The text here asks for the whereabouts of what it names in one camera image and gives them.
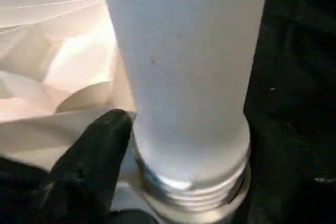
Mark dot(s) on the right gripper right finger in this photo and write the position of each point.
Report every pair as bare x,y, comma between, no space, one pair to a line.
288,195

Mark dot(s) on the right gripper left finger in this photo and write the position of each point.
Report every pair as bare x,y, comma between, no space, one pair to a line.
89,171

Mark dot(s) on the white plastic table top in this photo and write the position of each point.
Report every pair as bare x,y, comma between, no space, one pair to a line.
39,51

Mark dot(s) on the white plastic table leg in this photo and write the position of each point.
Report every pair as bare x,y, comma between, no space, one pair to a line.
183,51

